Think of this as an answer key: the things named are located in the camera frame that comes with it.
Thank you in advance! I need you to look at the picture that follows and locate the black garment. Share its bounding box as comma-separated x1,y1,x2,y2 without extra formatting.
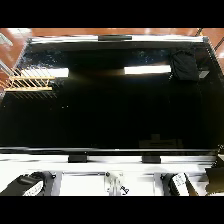
170,49,202,82

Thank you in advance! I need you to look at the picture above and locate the wooden rack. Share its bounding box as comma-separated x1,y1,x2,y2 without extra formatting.
0,66,56,93

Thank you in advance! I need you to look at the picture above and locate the silver frame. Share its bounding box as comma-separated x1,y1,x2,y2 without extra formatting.
0,34,224,197

